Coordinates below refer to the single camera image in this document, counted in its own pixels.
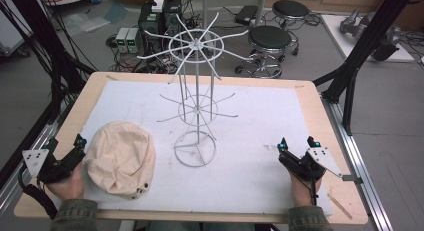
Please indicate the person's left hand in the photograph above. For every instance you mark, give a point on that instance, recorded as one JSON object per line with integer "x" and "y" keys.
{"x": 70, "y": 187}

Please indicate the black computer tower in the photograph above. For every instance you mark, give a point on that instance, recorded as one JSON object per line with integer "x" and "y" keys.
{"x": 172, "y": 14}
{"x": 150, "y": 22}

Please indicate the person's right hand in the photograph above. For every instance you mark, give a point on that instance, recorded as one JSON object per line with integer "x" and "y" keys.
{"x": 301, "y": 191}

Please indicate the beige cloth cap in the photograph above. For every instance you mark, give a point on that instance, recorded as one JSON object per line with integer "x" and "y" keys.
{"x": 120, "y": 157}

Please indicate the white table mat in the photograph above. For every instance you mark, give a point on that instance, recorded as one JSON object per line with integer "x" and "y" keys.
{"x": 246, "y": 164}

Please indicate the grey metal pole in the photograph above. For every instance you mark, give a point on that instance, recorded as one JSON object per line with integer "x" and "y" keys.
{"x": 261, "y": 7}
{"x": 204, "y": 7}

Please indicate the white bench power supply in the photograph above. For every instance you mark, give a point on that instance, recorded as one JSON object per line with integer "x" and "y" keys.
{"x": 133, "y": 39}
{"x": 122, "y": 39}

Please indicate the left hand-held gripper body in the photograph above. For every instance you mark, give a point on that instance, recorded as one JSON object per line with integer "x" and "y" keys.
{"x": 35, "y": 161}

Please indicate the white floor platform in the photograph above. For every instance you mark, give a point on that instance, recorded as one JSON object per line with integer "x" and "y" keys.
{"x": 336, "y": 34}

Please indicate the black metal frame stand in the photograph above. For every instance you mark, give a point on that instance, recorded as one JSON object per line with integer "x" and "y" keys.
{"x": 360, "y": 54}
{"x": 50, "y": 51}

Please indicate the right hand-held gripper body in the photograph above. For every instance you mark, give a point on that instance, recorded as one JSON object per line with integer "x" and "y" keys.
{"x": 320, "y": 157}

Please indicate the clear plastic sheet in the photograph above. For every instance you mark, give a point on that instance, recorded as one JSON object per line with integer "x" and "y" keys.
{"x": 86, "y": 22}

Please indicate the thin wooden stick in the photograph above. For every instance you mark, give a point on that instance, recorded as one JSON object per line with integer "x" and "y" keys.
{"x": 340, "y": 207}

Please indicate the small white box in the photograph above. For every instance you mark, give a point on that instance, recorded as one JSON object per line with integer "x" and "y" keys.
{"x": 158, "y": 5}

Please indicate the flat black box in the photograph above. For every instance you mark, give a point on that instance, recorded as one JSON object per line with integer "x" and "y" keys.
{"x": 246, "y": 14}

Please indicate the grey equipment case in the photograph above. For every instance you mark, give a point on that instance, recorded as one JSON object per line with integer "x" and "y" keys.
{"x": 10, "y": 37}

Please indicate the small grey bracket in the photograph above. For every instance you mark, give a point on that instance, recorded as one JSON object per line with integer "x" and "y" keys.
{"x": 352, "y": 179}

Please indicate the black round stool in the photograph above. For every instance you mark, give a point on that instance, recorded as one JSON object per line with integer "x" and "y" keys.
{"x": 270, "y": 37}
{"x": 290, "y": 8}

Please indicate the aluminium rail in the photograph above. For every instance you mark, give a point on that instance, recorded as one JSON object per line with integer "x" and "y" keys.
{"x": 20, "y": 177}
{"x": 360, "y": 164}

